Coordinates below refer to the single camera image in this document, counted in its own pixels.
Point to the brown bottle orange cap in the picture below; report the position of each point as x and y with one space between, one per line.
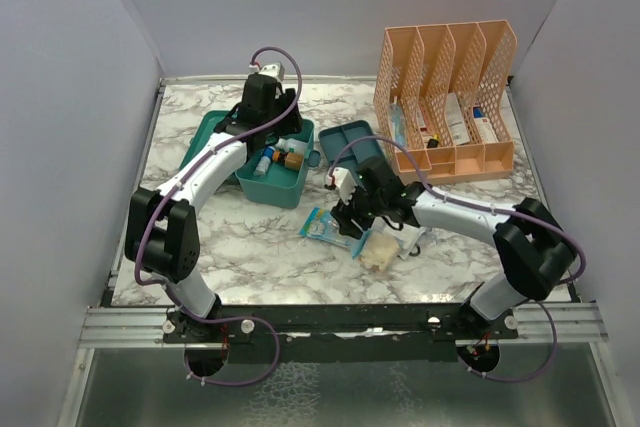
289 160

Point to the blue cotton swab packet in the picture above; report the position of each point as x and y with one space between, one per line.
321 226

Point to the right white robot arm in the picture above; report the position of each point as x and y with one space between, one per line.
534 252

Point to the white bottle blue cap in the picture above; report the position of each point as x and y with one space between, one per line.
264 162

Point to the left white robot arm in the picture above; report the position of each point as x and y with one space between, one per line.
162 238

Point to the cream cotton ball bag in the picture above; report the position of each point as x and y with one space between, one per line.
379 251

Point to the white gauze packet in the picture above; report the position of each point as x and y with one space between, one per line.
408 239

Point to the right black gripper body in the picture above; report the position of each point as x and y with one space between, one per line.
362 208

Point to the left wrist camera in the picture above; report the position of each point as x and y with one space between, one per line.
275 70

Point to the small white grey-cap bottle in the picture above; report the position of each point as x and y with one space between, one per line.
292 145

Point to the blue item in rack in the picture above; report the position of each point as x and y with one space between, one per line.
397 122

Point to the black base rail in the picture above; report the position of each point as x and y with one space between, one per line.
335 333

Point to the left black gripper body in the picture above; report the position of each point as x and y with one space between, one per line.
287 126

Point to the peach file organizer rack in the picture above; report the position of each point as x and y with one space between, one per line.
421 65

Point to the white red medicine box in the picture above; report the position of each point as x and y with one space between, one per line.
484 126

